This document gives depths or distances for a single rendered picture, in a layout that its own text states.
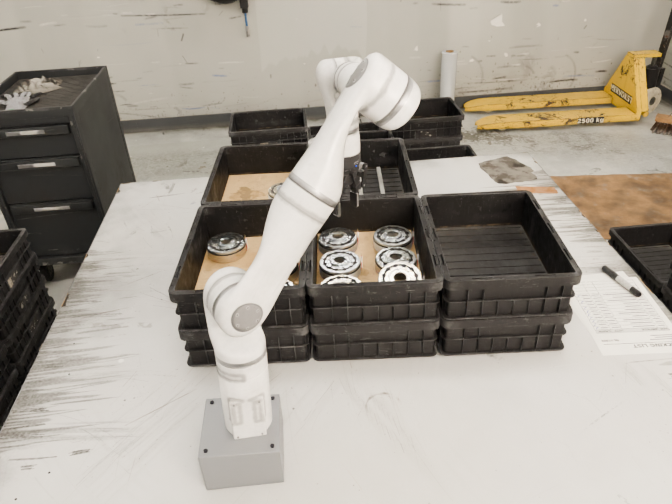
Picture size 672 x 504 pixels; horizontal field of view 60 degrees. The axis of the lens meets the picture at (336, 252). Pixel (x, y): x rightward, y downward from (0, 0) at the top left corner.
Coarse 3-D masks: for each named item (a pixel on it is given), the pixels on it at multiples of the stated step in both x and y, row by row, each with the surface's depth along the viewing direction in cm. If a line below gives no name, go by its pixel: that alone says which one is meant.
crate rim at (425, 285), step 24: (312, 240) 141; (432, 240) 139; (312, 264) 133; (432, 264) 131; (312, 288) 125; (336, 288) 125; (360, 288) 125; (384, 288) 126; (408, 288) 126; (432, 288) 126
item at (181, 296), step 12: (216, 204) 158; (228, 204) 158; (240, 204) 158; (252, 204) 158; (264, 204) 157; (192, 228) 148; (192, 240) 144; (180, 264) 135; (300, 264) 133; (180, 276) 132; (300, 276) 129; (288, 288) 126; (300, 288) 126; (180, 300) 126; (192, 300) 126
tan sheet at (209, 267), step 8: (248, 240) 161; (256, 240) 161; (248, 248) 158; (256, 248) 158; (248, 256) 155; (208, 264) 152; (216, 264) 152; (224, 264) 152; (232, 264) 152; (240, 264) 152; (248, 264) 152; (200, 272) 149; (208, 272) 149; (200, 280) 146; (296, 280) 145; (200, 288) 144
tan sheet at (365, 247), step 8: (360, 232) 162; (368, 232) 162; (360, 240) 159; (368, 240) 159; (360, 248) 156; (368, 248) 155; (320, 256) 153; (360, 256) 152; (368, 256) 152; (416, 256) 151; (368, 264) 149; (368, 272) 146; (376, 272) 146; (320, 280) 144; (360, 280) 144; (368, 280) 143; (376, 280) 143
